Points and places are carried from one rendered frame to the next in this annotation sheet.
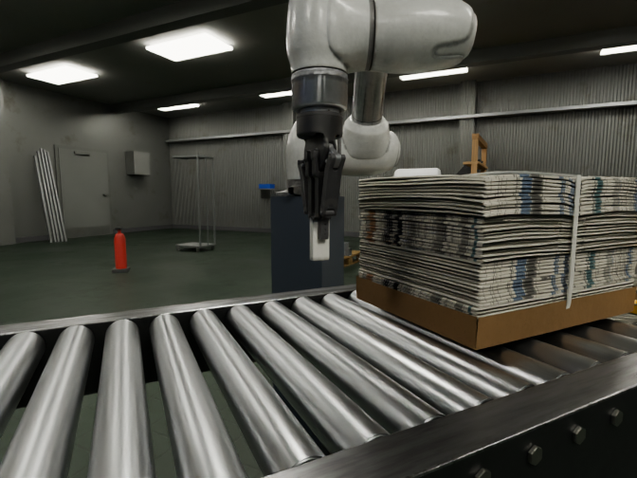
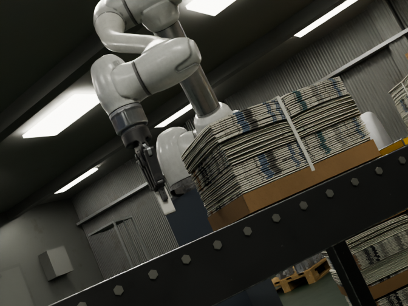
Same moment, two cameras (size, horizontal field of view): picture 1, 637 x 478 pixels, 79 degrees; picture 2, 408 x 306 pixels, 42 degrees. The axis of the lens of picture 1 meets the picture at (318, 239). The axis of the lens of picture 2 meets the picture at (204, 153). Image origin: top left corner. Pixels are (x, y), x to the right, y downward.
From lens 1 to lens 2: 78 cm
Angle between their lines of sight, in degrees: 17
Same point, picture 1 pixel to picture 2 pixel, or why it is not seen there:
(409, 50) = (162, 76)
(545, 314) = (295, 179)
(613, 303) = (356, 155)
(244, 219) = not seen: hidden behind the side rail
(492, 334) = (258, 201)
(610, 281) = (347, 143)
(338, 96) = (136, 116)
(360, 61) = (141, 93)
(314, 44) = (112, 98)
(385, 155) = not seen: hidden behind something
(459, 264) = (227, 173)
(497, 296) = (252, 180)
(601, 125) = not seen: outside the picture
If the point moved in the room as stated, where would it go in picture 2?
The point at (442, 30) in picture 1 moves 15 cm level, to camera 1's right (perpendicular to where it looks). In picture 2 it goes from (173, 59) to (227, 32)
